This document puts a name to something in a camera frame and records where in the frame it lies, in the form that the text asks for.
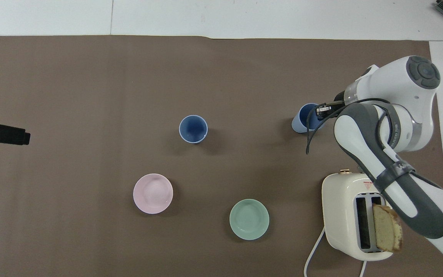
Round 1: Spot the blue cup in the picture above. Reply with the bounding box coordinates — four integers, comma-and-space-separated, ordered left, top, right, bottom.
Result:
178, 115, 209, 144
291, 103, 326, 133

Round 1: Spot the green plate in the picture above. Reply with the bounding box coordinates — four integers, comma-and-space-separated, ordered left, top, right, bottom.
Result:
229, 199, 270, 241

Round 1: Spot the cream toaster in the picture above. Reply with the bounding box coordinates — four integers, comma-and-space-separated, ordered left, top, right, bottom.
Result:
321, 169, 399, 262

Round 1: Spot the black cable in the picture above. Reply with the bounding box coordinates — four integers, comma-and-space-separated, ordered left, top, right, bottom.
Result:
305, 98, 401, 155

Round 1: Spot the white power cable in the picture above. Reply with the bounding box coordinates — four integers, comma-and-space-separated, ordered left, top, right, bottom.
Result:
304, 226, 368, 277

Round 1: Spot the pink plate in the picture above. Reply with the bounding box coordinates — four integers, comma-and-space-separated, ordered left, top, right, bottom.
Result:
133, 174, 174, 215

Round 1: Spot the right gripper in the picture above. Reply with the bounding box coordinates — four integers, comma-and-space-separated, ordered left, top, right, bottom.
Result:
315, 91, 347, 117

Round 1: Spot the bread slice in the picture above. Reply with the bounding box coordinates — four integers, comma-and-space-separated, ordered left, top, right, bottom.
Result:
372, 204, 403, 253

